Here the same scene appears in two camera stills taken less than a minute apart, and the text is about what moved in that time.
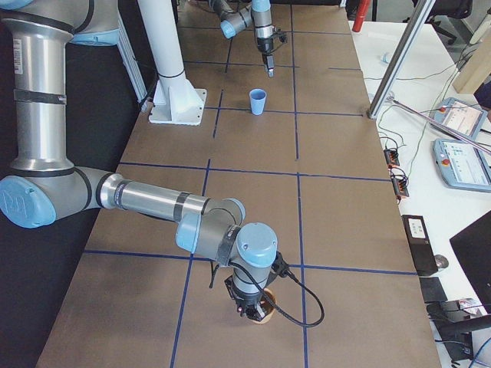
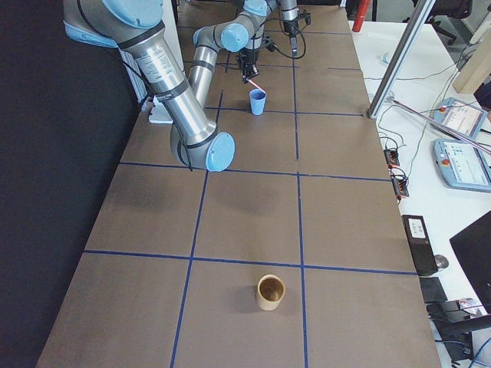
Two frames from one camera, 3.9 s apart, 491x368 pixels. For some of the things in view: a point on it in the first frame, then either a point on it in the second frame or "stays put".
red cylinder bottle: (360, 15) stays put
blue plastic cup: (258, 96) stays put
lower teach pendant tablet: (462, 165) stays put
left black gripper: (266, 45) -> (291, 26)
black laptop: (472, 245) stays put
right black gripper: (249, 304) -> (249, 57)
